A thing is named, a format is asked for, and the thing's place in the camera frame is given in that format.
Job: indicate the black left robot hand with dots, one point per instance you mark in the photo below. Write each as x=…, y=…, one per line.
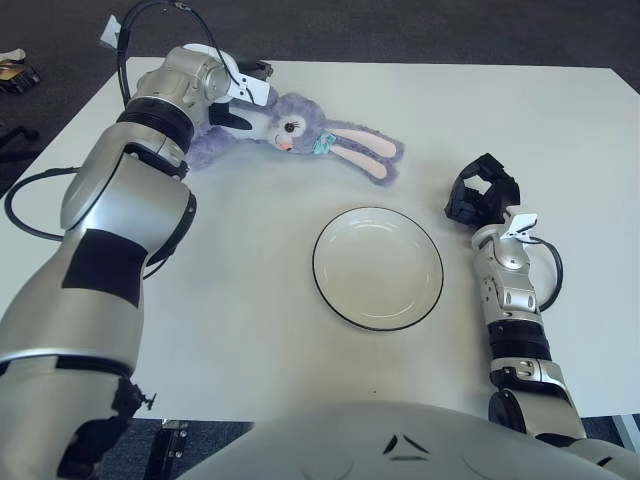
x=227, y=117

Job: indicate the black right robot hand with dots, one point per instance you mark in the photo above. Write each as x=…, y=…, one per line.
x=500, y=192

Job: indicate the purple plush bunny doll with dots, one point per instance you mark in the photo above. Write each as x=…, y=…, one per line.
x=305, y=125

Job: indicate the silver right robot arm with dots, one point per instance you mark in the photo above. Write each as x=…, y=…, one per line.
x=515, y=295

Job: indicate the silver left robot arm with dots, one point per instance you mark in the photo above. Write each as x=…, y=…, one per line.
x=125, y=200

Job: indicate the white plate with black rim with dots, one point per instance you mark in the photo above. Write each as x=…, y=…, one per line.
x=375, y=270

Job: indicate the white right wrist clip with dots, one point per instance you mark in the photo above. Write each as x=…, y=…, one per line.
x=520, y=222

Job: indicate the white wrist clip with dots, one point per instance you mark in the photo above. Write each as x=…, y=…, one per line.
x=520, y=222
x=255, y=90

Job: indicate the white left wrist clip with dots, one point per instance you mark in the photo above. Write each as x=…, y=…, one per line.
x=255, y=90

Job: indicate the black floor stand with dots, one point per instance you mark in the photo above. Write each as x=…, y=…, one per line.
x=20, y=137

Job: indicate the black yellow box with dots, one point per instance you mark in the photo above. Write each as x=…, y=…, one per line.
x=20, y=77

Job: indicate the white crumpled object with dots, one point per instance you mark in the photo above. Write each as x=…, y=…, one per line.
x=12, y=54

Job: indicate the white table leg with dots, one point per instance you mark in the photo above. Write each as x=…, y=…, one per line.
x=631, y=430

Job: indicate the grey robot torso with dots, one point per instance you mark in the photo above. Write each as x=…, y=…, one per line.
x=350, y=445

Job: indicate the black under-table bracket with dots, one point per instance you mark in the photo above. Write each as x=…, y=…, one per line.
x=170, y=450

